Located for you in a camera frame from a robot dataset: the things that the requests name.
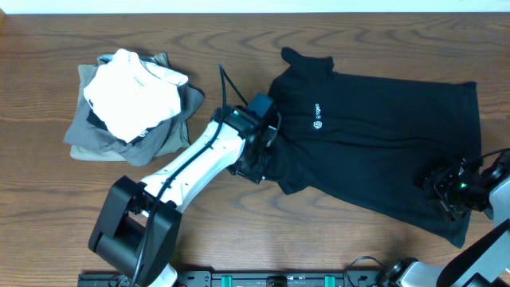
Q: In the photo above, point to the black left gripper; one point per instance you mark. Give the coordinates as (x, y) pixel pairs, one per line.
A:
(257, 175)

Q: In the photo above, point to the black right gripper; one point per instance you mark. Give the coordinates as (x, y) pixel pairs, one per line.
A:
(441, 179)

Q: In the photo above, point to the black t-shirt with logo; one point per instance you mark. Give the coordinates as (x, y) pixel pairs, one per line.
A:
(368, 140)

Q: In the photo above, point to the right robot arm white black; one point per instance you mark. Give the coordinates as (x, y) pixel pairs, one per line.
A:
(480, 185)

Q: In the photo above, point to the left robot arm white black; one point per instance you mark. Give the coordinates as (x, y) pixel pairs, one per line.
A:
(138, 225)

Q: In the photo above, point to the white folded t-shirt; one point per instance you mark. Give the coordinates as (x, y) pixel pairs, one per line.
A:
(131, 95)

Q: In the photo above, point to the black folded t-shirt in pile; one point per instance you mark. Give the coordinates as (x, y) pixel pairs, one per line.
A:
(93, 119)

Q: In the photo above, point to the grey folded t-shirt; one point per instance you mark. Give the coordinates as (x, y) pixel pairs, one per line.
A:
(83, 134)

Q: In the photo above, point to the black mounting rail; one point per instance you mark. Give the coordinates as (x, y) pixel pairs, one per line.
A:
(209, 278)

